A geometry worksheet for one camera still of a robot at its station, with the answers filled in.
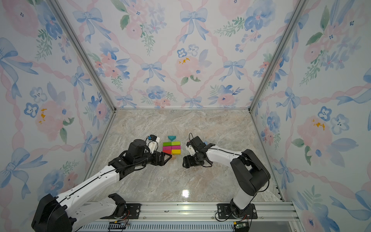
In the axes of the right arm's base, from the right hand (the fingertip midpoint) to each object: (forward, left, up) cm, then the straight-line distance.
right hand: (189, 163), depth 89 cm
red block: (+10, +15, -2) cm, 18 cm away
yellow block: (+8, +8, 0) cm, 12 cm away
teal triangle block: (+18, +12, +1) cm, 22 cm away
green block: (+14, +16, 0) cm, 21 cm away
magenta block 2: (+12, +9, 0) cm, 15 cm away
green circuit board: (-31, -26, -5) cm, 41 cm away
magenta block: (+11, +16, 0) cm, 19 cm away
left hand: (-1, +12, +14) cm, 18 cm away
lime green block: (+15, +9, -1) cm, 18 cm away
